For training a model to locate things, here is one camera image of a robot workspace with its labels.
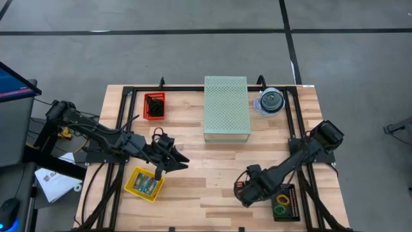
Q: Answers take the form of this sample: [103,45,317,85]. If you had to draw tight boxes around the black computer mouse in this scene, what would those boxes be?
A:
[0,197,21,232]

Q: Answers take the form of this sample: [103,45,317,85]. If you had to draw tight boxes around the green card box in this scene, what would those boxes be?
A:
[142,176,160,196]

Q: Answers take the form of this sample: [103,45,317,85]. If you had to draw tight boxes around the yellow clamp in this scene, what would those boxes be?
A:
[57,126,73,140]

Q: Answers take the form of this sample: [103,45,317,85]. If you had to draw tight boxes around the black desk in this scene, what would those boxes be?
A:
[0,145,88,232]

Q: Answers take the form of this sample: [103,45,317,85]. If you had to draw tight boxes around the green coil ring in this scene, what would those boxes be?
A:
[272,204,288,217]

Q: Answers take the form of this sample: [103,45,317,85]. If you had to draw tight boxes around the grey floor stand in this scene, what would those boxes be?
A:
[382,115,412,136]

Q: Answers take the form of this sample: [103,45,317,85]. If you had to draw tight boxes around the monitor with blue screen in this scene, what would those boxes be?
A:
[0,61,42,104]

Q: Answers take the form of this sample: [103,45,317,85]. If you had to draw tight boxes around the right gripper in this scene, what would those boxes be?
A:
[236,164,268,208]

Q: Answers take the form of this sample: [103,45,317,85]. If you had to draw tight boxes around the green perforated metal shelf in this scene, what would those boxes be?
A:
[203,75,252,144]

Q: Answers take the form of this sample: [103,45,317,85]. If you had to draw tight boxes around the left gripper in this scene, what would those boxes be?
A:
[146,133,191,173]

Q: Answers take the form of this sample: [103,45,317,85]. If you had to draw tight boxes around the black plastic tray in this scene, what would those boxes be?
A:
[269,183,301,222]

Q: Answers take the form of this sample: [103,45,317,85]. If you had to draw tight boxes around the yellow plastic basket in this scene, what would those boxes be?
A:
[124,166,165,203]

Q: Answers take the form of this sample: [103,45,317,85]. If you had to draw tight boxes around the yellow green crayon box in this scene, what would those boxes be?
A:
[132,173,146,192]

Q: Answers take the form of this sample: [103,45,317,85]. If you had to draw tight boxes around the white paper sheets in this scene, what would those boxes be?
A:
[34,153,83,204]

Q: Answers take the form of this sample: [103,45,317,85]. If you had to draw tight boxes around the white cylindrical cup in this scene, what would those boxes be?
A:
[259,86,286,113]

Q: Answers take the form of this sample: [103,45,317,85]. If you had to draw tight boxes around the red plastic basket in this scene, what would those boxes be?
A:
[143,92,166,121]

